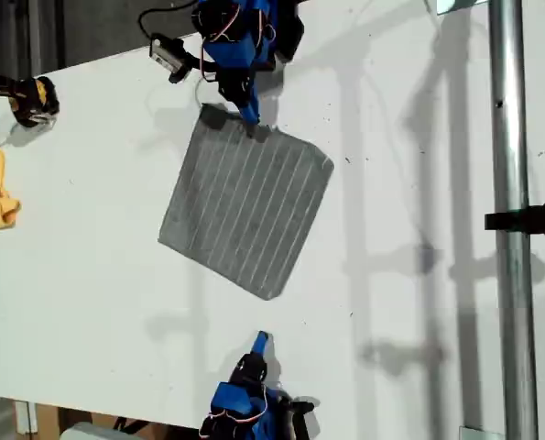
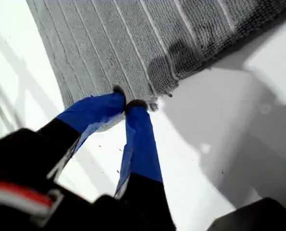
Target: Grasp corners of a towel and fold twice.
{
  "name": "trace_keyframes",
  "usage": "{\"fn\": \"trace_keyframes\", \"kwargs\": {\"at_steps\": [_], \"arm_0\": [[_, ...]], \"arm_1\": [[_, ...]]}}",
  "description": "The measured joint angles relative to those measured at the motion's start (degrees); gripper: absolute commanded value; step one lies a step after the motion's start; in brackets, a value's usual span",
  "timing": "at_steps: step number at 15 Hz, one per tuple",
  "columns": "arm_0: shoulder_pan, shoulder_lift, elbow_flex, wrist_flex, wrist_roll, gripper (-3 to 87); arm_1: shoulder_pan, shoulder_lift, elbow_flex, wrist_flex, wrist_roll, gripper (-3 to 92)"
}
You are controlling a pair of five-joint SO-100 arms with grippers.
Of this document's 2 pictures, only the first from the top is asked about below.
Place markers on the grey striped towel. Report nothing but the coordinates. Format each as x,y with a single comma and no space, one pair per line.
244,206

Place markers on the white plastic object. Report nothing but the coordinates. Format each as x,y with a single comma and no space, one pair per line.
89,433

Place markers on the brown cardboard box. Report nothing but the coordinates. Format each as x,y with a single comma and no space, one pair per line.
47,421

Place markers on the white table leg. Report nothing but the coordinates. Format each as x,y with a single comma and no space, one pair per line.
25,417

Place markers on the black clamp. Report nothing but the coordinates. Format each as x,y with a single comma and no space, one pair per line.
537,217

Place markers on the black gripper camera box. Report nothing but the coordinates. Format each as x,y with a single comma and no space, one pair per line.
164,50
299,426

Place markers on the steel post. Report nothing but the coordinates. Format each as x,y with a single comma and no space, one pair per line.
510,137

